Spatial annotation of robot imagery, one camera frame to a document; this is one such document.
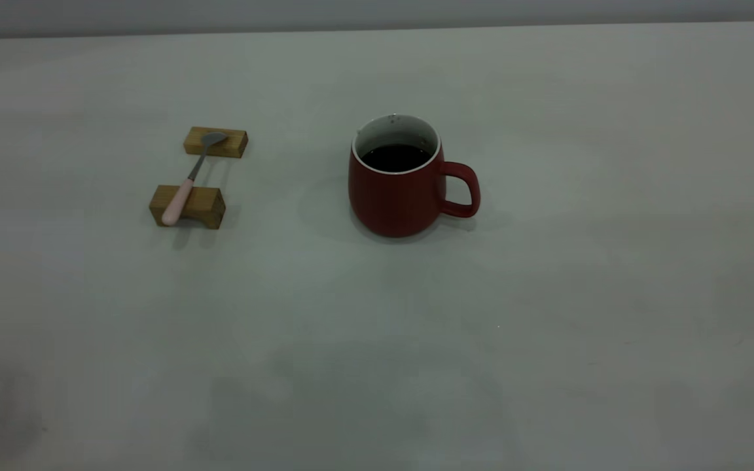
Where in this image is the red ceramic mug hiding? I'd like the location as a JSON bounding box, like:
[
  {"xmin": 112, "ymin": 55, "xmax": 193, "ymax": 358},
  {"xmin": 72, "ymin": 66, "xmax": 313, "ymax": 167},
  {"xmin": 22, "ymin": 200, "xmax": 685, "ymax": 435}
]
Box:
[{"xmin": 348, "ymin": 113, "xmax": 482, "ymax": 238}]

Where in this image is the arched wooden block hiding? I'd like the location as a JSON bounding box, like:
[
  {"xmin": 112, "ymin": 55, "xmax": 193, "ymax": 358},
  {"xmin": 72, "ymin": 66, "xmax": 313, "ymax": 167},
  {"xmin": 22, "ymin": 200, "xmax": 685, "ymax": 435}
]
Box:
[{"xmin": 149, "ymin": 184, "xmax": 226, "ymax": 230}]

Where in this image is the pink handled metal spoon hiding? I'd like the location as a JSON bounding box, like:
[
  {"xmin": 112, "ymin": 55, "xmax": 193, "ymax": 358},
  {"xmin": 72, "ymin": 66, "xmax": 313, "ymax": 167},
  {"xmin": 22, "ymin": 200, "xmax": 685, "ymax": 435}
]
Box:
[{"xmin": 160, "ymin": 132, "xmax": 228, "ymax": 227}]

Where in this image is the flat wooden block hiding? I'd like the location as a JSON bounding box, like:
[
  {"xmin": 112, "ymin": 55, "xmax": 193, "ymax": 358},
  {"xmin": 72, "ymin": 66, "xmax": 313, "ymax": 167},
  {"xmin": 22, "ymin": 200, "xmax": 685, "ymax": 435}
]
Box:
[{"xmin": 184, "ymin": 126, "xmax": 249, "ymax": 159}]

